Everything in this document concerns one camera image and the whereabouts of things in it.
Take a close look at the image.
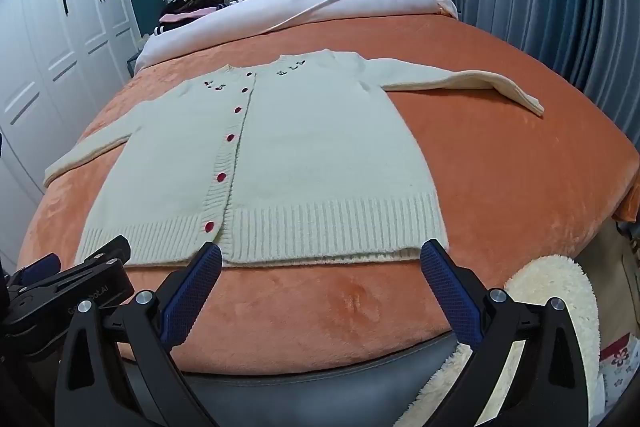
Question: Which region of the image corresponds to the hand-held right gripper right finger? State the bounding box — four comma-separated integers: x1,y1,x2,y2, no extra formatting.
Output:
395,239,601,427

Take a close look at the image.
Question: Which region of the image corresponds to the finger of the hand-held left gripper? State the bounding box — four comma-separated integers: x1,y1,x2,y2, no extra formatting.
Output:
7,234,137,334
7,253,62,294

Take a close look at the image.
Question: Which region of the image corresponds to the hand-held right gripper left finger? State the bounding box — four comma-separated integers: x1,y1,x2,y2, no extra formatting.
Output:
54,242,223,427

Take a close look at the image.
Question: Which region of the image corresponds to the cream knit cardigan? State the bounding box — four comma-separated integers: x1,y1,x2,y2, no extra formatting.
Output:
44,48,545,267

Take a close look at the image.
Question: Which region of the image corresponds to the cream fluffy rug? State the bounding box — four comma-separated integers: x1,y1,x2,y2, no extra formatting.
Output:
395,254,601,427

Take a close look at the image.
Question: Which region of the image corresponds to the orange plush blanket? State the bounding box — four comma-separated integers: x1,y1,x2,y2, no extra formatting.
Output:
17,14,638,375

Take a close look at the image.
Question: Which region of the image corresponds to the white wardrobe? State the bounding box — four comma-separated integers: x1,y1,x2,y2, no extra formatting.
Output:
0,0,143,268

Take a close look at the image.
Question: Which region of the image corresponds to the floral patterned bag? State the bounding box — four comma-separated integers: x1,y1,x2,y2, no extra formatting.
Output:
597,341,634,414

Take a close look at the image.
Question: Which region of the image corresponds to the white duvet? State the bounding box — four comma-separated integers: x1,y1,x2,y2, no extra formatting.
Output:
135,0,460,72

